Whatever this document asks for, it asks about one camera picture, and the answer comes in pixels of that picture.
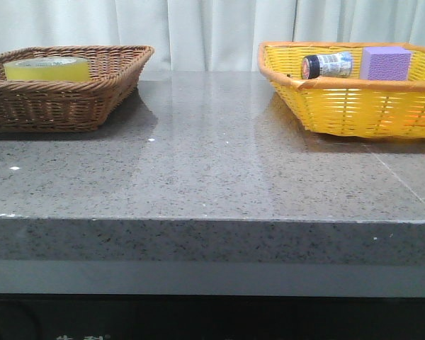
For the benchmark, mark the yellow packing tape roll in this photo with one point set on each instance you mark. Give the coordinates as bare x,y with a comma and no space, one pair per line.
48,69

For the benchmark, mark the white curtain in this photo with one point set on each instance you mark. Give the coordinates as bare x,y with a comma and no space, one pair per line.
207,35

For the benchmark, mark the yellow woven basket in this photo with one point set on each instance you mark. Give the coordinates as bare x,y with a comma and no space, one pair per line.
349,107

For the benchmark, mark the small black-capped bottle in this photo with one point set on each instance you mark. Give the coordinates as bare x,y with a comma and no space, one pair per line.
337,65

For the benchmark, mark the purple foam block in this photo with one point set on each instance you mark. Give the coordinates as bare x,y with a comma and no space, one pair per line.
385,63

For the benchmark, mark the brown wicker basket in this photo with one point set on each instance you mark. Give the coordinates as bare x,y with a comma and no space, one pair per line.
64,106

